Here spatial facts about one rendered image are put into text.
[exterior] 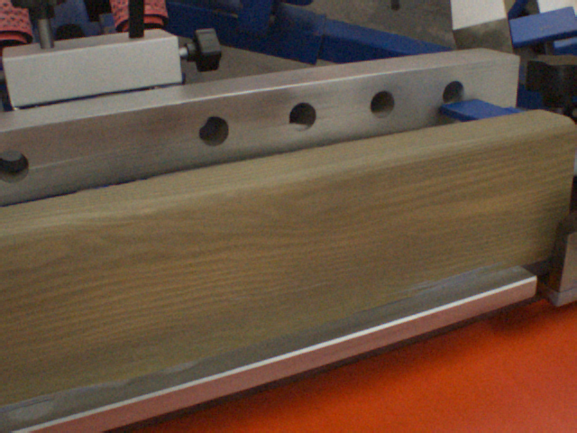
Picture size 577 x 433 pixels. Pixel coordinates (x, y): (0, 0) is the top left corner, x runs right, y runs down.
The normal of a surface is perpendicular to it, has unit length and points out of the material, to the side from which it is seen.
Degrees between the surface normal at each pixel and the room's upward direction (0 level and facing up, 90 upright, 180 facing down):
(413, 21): 0
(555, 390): 30
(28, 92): 60
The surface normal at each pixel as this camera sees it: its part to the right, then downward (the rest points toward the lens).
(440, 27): 0.16, -0.60
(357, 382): -0.04, -0.91
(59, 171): 0.40, 0.36
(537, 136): 0.33, -0.11
